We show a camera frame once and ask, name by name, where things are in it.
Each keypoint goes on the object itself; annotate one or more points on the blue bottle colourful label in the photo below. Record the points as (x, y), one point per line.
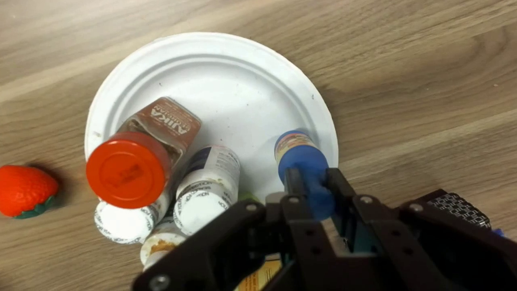
(301, 155)

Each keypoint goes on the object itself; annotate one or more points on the white pill bottle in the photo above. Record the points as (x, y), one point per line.
(210, 178)
(162, 246)
(123, 221)

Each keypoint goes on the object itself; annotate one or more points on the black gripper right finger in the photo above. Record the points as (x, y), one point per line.
(409, 242)

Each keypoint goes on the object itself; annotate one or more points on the orange toy tomato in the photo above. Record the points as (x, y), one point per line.
(25, 189)

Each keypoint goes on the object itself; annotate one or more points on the spice jar red lid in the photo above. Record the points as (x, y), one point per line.
(142, 162)

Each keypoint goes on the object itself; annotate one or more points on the grey woven basket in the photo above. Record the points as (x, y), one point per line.
(458, 207)

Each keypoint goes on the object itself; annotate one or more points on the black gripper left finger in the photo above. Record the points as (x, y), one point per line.
(304, 252)

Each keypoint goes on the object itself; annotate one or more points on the white paper plate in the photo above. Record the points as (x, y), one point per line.
(227, 90)

